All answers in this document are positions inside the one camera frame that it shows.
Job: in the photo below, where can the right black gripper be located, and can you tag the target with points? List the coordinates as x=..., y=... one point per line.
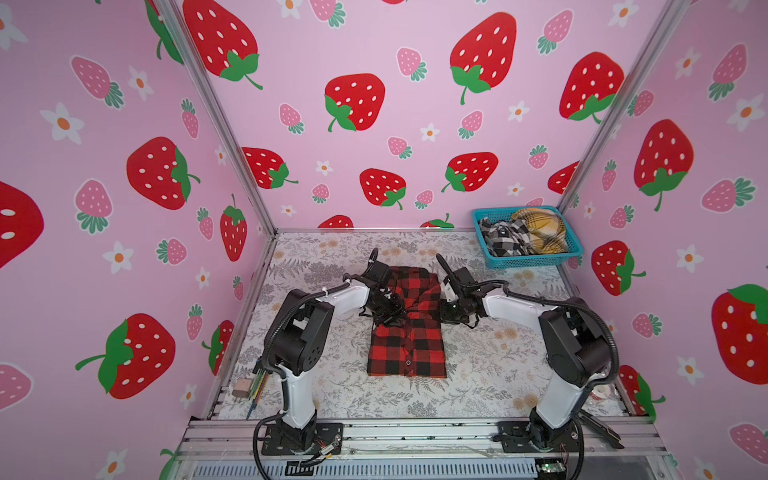
x=443, y=315

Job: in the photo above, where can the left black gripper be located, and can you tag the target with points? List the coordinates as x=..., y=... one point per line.
x=397, y=311

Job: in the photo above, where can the red black plaid shirt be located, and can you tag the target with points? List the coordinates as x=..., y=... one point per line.
x=406, y=337

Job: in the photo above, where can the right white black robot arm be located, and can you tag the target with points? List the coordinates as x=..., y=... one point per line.
x=580, y=350

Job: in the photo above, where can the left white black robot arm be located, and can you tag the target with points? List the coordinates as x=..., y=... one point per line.
x=296, y=340

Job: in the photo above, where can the white black plaid shirt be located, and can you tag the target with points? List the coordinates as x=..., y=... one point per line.
x=506, y=238

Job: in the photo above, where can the teal plastic basket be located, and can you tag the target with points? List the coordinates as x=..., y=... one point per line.
x=503, y=214

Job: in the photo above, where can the yellow plaid shirt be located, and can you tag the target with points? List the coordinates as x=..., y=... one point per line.
x=547, y=229

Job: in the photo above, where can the small tools bundle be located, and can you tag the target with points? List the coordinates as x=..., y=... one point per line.
x=250, y=388

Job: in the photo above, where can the clear tape roll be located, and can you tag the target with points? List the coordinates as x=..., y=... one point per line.
x=601, y=392

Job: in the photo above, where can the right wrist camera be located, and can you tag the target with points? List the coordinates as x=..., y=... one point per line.
x=461, y=288

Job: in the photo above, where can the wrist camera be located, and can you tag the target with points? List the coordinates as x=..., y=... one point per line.
x=377, y=274
x=461, y=288

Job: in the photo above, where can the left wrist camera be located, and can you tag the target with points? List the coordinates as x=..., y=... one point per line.
x=377, y=274

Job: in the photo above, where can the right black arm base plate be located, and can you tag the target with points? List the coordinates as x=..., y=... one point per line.
x=524, y=437

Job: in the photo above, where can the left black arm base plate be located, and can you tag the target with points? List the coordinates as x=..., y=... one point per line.
x=281, y=439

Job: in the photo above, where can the black flat bracket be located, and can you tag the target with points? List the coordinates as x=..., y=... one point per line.
x=601, y=429

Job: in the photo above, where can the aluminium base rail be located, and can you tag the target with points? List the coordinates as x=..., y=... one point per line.
x=470, y=438

